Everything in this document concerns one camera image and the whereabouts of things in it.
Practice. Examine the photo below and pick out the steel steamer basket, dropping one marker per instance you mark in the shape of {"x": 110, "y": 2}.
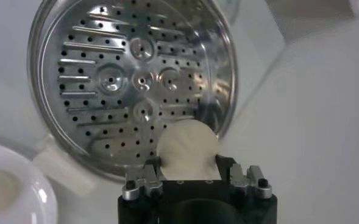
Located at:
{"x": 75, "y": 103}

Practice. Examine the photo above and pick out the white round plate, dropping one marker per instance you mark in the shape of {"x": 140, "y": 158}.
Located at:
{"x": 39, "y": 194}

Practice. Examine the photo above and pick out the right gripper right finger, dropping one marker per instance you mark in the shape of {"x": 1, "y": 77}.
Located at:
{"x": 243, "y": 179}

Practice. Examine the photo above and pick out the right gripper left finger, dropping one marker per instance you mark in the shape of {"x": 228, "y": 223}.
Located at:
{"x": 145, "y": 182}

